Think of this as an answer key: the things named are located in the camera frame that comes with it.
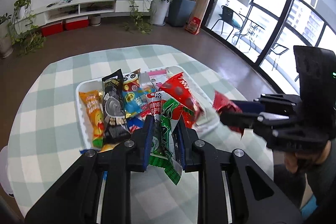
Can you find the red white peach packet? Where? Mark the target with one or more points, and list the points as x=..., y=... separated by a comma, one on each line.
x=222, y=105

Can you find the small grey round pot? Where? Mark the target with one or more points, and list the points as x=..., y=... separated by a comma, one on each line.
x=95, y=20

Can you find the white plastic tray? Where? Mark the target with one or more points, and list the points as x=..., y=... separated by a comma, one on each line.
x=96, y=84

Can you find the pink cartoon snack packet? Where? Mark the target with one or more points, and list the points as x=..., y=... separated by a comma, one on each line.
x=159, y=77

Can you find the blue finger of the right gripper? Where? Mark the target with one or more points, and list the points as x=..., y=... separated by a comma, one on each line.
x=249, y=105
x=238, y=122

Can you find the left potted green plant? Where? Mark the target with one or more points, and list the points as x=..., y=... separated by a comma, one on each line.
x=20, y=30

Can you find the black sesame snack packet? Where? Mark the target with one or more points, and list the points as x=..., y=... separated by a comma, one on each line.
x=116, y=129

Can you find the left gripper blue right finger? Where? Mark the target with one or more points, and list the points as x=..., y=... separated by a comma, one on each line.
x=179, y=144

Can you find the blue yellow cake packet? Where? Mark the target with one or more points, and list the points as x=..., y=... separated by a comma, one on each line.
x=135, y=123

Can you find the person's right hand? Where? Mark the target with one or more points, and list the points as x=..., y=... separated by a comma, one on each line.
x=292, y=159

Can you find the white tall plant pot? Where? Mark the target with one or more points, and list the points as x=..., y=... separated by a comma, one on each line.
x=159, y=10

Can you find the white wrapped snack in tray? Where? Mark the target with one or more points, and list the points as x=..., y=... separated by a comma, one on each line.
x=208, y=119

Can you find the red gift box on floor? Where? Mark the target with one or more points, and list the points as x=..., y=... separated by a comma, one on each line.
x=193, y=26

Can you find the red storage box right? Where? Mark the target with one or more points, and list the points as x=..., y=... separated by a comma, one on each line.
x=76, y=23

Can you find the green red snack packet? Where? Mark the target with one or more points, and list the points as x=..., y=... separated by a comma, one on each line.
x=166, y=111

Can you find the red storage box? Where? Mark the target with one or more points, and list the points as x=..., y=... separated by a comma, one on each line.
x=76, y=23
x=52, y=28

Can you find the checkered green white tablecloth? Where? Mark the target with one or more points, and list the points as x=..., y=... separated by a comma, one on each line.
x=45, y=138

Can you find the gold foil snack packet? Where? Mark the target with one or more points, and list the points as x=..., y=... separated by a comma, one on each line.
x=108, y=147

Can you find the trailing green plant on cabinet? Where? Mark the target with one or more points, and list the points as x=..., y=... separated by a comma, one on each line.
x=137, y=21

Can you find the red storage box left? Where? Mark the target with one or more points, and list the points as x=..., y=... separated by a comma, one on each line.
x=52, y=28

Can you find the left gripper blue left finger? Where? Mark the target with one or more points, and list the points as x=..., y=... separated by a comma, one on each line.
x=148, y=132

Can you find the red chocolate snack bag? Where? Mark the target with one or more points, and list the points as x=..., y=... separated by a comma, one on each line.
x=177, y=87

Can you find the balcony glass table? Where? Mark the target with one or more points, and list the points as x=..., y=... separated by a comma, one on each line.
x=248, y=33

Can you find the white tv cabinet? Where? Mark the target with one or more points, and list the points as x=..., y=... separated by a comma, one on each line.
x=75, y=8

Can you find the dark grey plant pot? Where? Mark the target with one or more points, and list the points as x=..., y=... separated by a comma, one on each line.
x=179, y=12

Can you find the orange yellow snack packet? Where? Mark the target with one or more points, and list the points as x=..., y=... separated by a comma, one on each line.
x=92, y=103

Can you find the blue cartoon snack bag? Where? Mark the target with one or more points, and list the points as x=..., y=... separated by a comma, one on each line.
x=134, y=101

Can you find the black balcony chair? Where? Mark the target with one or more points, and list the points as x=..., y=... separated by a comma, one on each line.
x=231, y=18

